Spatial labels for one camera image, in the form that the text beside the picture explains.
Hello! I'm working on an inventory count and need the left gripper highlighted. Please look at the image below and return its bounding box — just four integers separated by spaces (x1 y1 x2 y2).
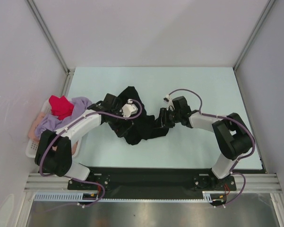
108 105 134 138

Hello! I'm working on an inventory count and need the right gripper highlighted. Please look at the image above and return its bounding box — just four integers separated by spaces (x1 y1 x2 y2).
153 107 181 129

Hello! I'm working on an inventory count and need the black t shirt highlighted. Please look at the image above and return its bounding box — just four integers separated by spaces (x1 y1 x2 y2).
118 86 169 145

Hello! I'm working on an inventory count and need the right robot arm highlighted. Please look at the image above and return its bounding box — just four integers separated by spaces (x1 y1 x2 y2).
156 96 255 190

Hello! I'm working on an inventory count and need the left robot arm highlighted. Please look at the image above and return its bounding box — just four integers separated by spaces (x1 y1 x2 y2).
34 94 143 189

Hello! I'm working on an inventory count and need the red t shirt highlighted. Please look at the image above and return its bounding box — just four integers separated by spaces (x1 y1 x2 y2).
49 96 74 121

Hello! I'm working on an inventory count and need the lilac t shirt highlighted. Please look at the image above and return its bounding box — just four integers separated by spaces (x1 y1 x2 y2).
34 96 92 139

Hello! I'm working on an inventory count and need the pink t shirt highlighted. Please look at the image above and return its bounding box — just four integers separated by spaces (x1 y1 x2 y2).
26 112 81 158

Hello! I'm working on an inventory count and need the white laundry basket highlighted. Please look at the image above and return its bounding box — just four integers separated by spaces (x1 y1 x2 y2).
25 98 84 158

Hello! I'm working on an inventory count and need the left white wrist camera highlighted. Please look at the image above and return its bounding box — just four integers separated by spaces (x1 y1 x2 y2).
121 99 138 118

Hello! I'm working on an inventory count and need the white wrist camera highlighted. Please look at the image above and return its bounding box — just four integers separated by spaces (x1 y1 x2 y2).
121 99 138 118
163 94 172 105

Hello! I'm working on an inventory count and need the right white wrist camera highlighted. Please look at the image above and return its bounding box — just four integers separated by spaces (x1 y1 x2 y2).
163 94 172 105

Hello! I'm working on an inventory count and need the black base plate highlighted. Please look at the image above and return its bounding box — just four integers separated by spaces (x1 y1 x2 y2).
68 167 237 200

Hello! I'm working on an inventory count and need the white slotted cable duct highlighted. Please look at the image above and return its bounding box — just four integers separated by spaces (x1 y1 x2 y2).
34 192 225 203

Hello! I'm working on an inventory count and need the aluminium front rail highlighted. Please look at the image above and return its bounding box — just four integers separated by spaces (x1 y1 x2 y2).
24 173 283 193

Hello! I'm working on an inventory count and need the left aluminium corner post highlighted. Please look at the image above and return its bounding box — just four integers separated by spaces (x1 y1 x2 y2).
26 0 70 75

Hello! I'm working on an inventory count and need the aluminium corner post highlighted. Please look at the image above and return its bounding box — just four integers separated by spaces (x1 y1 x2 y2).
26 0 70 75
233 0 277 73

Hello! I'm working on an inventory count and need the right aluminium corner post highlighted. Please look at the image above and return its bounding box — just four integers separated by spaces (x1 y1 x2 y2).
233 0 277 73

